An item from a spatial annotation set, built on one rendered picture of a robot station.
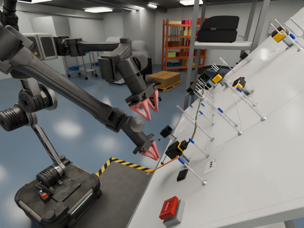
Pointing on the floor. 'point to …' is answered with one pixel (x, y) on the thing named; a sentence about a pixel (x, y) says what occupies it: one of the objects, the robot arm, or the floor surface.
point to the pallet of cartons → (166, 80)
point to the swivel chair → (150, 78)
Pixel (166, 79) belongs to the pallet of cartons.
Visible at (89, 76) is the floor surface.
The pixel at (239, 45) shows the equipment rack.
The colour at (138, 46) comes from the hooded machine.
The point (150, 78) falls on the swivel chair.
